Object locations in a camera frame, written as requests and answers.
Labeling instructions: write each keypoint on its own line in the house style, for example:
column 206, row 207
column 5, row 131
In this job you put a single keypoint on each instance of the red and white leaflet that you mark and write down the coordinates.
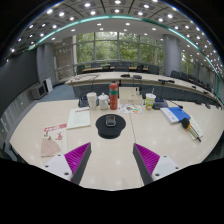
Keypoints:
column 55, row 138

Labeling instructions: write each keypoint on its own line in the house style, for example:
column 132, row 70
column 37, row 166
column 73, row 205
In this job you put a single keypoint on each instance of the white sheet with red header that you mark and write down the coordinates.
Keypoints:
column 79, row 118

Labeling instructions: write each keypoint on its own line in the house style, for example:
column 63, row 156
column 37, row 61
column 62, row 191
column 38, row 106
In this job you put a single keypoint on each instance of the dark office chairs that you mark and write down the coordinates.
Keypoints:
column 153, row 69

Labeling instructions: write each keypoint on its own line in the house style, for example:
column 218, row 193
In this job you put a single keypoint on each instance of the blue and white book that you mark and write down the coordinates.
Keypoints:
column 176, row 114

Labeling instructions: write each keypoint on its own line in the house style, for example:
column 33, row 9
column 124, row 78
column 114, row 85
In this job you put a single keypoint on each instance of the white paper cup stack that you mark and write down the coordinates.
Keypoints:
column 92, row 101

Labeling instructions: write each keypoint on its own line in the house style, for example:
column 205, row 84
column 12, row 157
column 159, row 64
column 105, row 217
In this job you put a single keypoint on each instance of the black computer mouse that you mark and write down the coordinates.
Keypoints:
column 110, row 120

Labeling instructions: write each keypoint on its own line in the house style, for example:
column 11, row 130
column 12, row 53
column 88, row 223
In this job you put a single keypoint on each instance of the white desk organizer box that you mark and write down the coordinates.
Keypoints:
column 130, row 99

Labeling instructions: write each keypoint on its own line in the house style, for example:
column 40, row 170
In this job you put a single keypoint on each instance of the red thermos bottle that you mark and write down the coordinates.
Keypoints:
column 113, row 98

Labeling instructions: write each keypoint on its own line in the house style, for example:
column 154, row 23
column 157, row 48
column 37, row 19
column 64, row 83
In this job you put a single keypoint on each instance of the small white standing board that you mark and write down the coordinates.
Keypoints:
column 49, row 85

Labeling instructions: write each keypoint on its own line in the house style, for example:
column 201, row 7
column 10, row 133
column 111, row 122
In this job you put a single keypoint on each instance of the printed paper cup with straw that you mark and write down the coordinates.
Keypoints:
column 150, row 101

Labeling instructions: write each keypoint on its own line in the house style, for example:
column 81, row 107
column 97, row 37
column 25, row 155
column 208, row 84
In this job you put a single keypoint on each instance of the black handheld microphone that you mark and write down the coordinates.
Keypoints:
column 186, row 123

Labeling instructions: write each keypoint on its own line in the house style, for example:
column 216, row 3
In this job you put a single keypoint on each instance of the long curved conference table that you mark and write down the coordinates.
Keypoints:
column 106, row 76

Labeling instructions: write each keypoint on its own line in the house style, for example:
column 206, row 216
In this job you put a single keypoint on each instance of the round ceiling lights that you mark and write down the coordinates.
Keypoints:
column 87, row 4

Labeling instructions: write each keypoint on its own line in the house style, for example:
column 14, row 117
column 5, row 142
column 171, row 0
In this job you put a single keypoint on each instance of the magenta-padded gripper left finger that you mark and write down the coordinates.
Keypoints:
column 76, row 158

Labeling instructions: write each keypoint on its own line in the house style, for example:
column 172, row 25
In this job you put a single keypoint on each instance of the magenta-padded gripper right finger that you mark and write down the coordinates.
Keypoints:
column 149, row 160

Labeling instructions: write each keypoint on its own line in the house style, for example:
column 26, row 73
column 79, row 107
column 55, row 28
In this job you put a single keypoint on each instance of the colourful sticker sheet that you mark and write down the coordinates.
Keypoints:
column 130, row 108

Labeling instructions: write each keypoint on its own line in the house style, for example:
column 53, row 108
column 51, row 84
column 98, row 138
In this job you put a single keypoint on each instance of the white lidded mug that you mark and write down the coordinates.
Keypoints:
column 103, row 102

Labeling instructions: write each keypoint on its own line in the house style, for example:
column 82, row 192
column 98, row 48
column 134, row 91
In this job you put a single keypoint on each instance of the black mouse pad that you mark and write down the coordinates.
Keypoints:
column 110, row 131

